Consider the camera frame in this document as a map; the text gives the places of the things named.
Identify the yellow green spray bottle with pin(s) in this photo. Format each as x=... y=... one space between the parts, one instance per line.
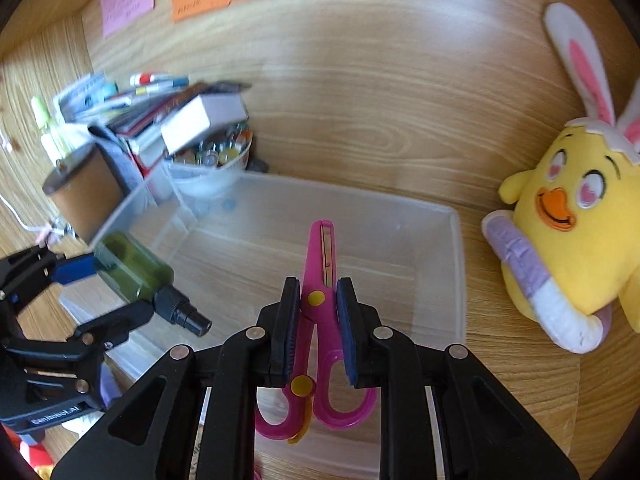
x=53 y=140

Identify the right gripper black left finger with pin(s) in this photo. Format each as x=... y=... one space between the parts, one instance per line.
x=192 y=414

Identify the clear plastic storage bin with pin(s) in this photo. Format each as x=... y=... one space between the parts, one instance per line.
x=233 y=237

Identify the white small box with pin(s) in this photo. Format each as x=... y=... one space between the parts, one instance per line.
x=204 y=113

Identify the stack of books and papers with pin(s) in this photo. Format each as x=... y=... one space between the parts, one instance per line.
x=126 y=126

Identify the brown lidded mug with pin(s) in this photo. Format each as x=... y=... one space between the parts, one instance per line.
x=84 y=189

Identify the yellow chick plush toy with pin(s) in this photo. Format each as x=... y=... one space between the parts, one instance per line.
x=568 y=240

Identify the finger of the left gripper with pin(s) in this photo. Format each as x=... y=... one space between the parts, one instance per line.
x=71 y=270
x=111 y=329

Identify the white bowl of beads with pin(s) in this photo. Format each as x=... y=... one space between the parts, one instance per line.
x=215 y=166

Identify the red white marker pen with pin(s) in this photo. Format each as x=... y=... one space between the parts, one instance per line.
x=143 y=79

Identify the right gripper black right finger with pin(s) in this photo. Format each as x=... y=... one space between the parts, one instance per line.
x=441 y=410

